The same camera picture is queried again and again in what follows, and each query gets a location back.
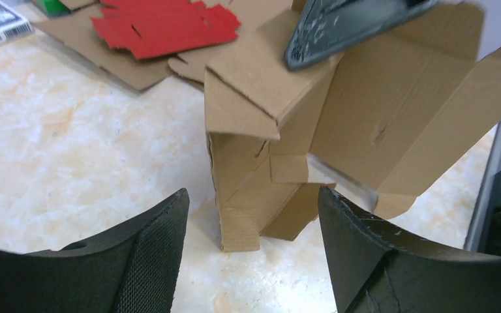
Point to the red cardboard box blank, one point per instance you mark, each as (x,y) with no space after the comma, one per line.
(149,29)

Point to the stack of brown cardboard blanks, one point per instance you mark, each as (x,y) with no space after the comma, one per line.
(76,32)

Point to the brown cardboard box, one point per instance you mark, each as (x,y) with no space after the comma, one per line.
(393,113)

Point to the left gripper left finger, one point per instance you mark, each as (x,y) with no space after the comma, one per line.
(131,267)

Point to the green object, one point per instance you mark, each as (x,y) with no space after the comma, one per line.
(51,8)

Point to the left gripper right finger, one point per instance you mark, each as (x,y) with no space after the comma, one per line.
(376,266)

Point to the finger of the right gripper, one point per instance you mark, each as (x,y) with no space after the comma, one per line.
(329,27)

